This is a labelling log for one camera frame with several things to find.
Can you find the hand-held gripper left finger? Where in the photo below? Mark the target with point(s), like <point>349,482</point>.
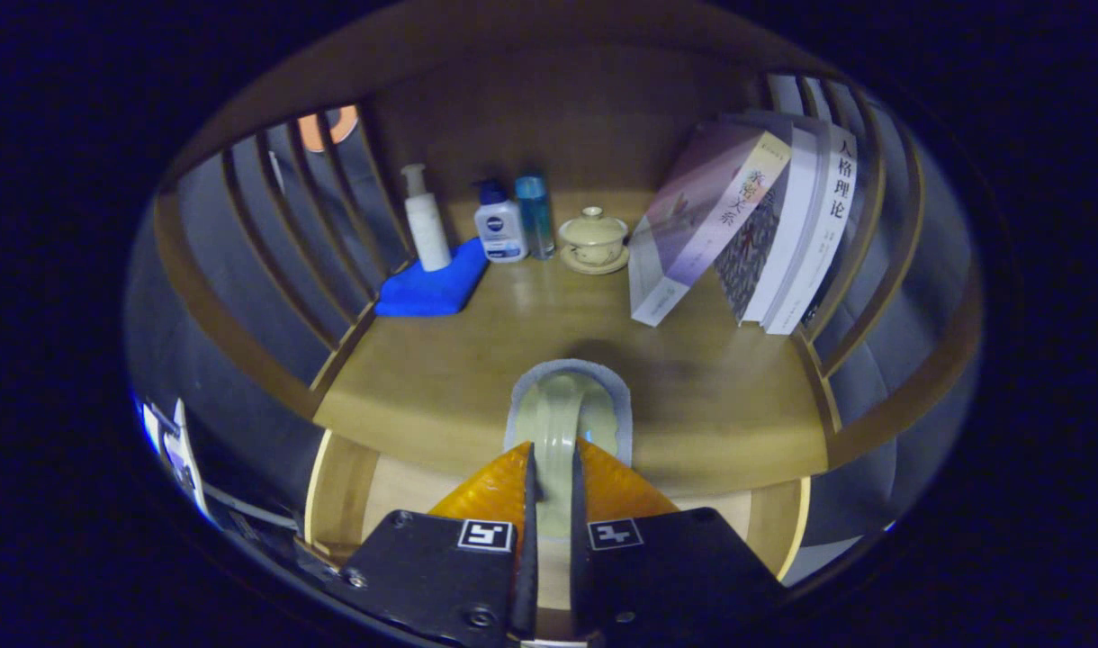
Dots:
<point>432,576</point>

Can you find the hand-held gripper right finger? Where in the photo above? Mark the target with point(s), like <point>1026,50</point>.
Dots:
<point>675,576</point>

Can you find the pale green grey-based holder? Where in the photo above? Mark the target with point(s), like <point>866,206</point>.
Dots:
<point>562,414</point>

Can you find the wooden countertop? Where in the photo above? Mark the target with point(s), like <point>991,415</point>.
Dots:
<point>441,369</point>

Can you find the white stand with items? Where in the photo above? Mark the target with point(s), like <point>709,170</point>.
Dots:
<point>175,450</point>

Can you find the brown wooden cabinet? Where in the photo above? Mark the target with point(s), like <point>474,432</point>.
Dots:
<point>558,108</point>

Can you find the blue folded cloth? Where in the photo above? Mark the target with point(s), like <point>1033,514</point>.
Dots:
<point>432,288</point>

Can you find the white pump bottle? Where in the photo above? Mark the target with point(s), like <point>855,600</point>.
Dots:
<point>427,234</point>

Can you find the patterned cover book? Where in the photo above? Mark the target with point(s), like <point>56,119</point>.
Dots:
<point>756,243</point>

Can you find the beige lidded tea cup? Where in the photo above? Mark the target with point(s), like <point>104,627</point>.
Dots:
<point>594,241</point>

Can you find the white lotion bottle blue cap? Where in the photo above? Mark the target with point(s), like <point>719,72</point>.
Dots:
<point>500,232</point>

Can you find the purple cover book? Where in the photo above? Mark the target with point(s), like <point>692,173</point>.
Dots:
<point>693,216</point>

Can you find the teal slim bottle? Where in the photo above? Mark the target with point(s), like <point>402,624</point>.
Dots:
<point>536,216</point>

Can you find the white book black characters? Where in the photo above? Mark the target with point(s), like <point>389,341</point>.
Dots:
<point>823,225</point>

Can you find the black backdrop cloth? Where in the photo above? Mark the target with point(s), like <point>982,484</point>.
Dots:
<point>940,261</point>

